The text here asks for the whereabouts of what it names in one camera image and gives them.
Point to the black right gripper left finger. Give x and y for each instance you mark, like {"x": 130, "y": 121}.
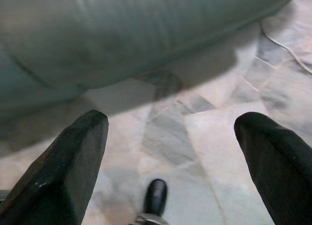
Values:
{"x": 53, "y": 183}

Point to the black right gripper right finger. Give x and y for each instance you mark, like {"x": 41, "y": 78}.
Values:
{"x": 280, "y": 171}

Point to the green leather sofa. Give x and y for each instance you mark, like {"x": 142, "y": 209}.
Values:
{"x": 122, "y": 34}

